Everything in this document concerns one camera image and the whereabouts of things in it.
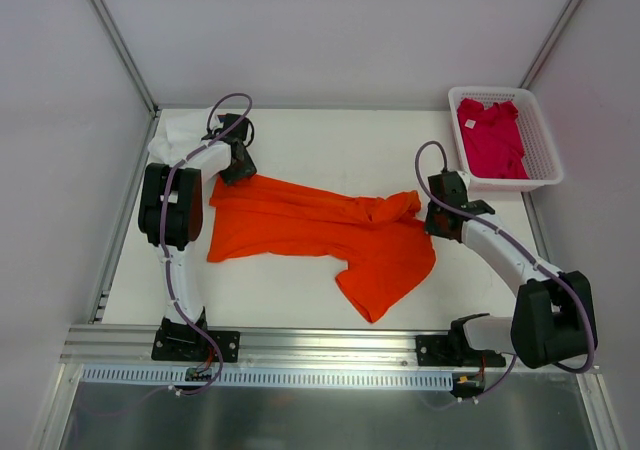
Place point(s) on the white folded t-shirt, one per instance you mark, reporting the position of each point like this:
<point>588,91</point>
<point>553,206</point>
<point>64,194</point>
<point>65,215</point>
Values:
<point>179,132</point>

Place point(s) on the orange t-shirt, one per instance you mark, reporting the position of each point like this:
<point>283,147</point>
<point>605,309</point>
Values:
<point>381,240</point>

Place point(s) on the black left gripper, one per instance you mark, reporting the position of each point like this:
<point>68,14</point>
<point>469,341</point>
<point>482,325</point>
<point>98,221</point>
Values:
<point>239,168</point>

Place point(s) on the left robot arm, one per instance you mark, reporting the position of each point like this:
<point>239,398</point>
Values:
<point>171,208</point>

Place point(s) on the aluminium mounting rail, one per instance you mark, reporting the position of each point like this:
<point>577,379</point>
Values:
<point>259,348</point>

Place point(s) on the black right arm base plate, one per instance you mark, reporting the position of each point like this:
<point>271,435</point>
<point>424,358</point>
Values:
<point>444,350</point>

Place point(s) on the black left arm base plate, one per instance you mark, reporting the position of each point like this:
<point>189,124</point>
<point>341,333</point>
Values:
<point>181,343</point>

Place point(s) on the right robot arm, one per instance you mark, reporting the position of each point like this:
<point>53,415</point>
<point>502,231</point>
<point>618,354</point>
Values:
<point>553,321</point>

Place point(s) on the white plastic basket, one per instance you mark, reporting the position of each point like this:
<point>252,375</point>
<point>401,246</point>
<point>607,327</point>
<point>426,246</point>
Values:
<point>541,160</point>

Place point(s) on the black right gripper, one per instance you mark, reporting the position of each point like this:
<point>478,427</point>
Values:
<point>439,225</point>

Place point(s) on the magenta t-shirt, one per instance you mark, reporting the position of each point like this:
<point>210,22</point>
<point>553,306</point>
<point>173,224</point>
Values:
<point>491,139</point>

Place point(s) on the white slotted cable duct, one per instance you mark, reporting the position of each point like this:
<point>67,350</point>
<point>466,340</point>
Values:
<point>271,377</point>

